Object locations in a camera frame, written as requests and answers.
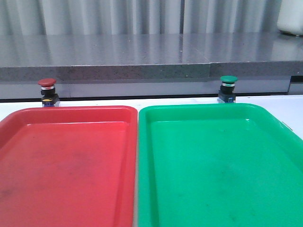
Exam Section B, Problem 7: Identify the green mushroom push button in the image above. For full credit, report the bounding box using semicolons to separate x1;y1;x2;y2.
217;75;238;103

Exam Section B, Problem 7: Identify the red mushroom push button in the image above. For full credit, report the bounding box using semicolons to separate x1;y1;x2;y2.
38;78;60;107

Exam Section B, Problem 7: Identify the grey stone platform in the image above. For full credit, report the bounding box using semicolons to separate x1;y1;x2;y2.
0;32;303;100

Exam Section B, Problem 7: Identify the green plastic tray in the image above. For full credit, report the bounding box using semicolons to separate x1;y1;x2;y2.
138;104;303;227

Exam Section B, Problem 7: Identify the red plastic tray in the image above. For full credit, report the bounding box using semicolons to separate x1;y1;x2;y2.
0;106;137;227

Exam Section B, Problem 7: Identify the white container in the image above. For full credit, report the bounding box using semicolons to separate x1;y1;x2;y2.
277;0;303;36

